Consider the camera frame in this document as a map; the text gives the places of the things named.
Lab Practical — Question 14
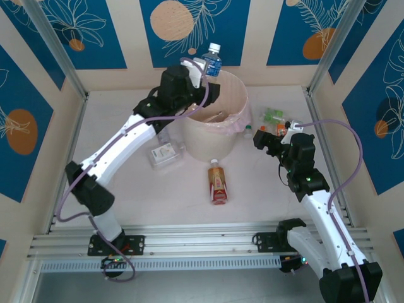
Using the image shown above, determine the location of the pink translucent bin liner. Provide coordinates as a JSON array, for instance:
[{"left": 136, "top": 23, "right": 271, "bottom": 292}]
[{"left": 217, "top": 94, "right": 254, "bottom": 137}]

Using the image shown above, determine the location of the cream ribbed plastic bin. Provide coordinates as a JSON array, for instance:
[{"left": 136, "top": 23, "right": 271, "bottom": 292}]
[{"left": 179, "top": 69, "right": 253, "bottom": 162}]

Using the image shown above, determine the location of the green lime label bottle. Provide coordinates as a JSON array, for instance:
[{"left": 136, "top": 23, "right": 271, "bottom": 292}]
[{"left": 259, "top": 106, "right": 285, "bottom": 124}]

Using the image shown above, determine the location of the grey slotted cable duct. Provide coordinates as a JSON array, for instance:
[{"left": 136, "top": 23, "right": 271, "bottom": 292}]
[{"left": 39, "top": 254, "right": 282, "bottom": 273}]

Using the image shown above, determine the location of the small circuit board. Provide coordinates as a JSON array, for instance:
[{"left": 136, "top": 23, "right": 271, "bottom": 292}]
[
  {"left": 100, "top": 256, "right": 132, "bottom": 271},
  {"left": 280, "top": 254, "right": 316, "bottom": 274}
]

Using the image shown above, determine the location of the aluminium frame post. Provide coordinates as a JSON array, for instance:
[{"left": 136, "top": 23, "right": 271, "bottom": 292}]
[
  {"left": 307, "top": 0, "right": 364, "bottom": 95},
  {"left": 22, "top": 0, "right": 90, "bottom": 99}
]

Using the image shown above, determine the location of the red orange drink bottle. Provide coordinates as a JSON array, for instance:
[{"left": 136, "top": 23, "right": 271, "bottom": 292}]
[{"left": 206, "top": 158, "right": 230, "bottom": 206}]

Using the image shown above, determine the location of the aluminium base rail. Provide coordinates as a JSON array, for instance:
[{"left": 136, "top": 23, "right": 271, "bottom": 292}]
[{"left": 27, "top": 222, "right": 376, "bottom": 258}]

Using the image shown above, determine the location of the clear bottle white label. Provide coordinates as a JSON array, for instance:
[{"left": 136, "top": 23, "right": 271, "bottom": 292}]
[{"left": 147, "top": 141, "right": 187, "bottom": 172}]

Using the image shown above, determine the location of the blue label water bottle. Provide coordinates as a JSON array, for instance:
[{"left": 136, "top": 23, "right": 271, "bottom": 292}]
[{"left": 201, "top": 42, "right": 224, "bottom": 79}]

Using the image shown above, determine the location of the aluminium side rail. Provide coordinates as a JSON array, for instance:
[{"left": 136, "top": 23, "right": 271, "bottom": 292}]
[
  {"left": 303, "top": 87, "right": 356, "bottom": 229},
  {"left": 47, "top": 91, "right": 90, "bottom": 234}
]

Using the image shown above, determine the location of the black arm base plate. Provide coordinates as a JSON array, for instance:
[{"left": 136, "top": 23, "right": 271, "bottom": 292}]
[
  {"left": 87, "top": 235, "right": 146, "bottom": 256},
  {"left": 252, "top": 232, "right": 313, "bottom": 253}
]

